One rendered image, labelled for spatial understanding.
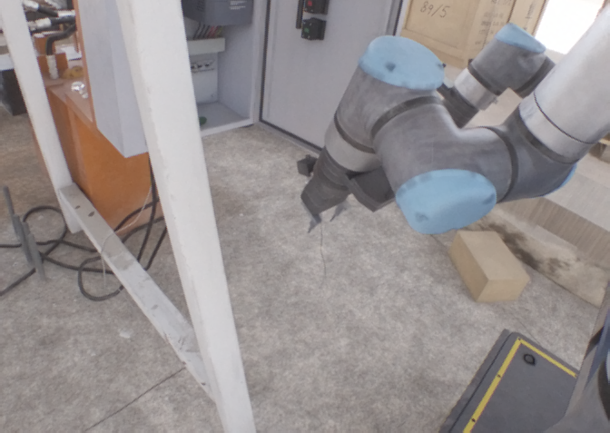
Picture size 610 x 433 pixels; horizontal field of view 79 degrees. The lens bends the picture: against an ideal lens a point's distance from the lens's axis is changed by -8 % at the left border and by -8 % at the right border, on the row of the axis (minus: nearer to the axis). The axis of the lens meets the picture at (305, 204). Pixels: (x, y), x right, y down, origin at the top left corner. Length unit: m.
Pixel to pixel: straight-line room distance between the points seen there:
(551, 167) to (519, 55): 0.41
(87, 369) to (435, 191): 1.25
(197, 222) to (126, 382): 0.82
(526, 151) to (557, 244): 1.58
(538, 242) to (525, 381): 0.97
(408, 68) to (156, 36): 0.31
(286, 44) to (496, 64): 0.54
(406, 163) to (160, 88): 0.34
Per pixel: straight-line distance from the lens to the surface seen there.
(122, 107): 1.02
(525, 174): 0.47
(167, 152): 0.59
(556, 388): 1.23
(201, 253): 0.69
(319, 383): 1.36
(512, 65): 0.86
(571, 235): 2.04
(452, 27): 3.82
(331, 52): 1.03
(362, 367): 1.42
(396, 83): 0.43
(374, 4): 0.95
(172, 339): 1.15
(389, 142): 0.42
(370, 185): 0.54
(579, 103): 0.44
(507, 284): 1.79
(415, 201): 0.39
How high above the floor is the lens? 1.17
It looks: 35 degrees down
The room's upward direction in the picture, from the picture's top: 9 degrees clockwise
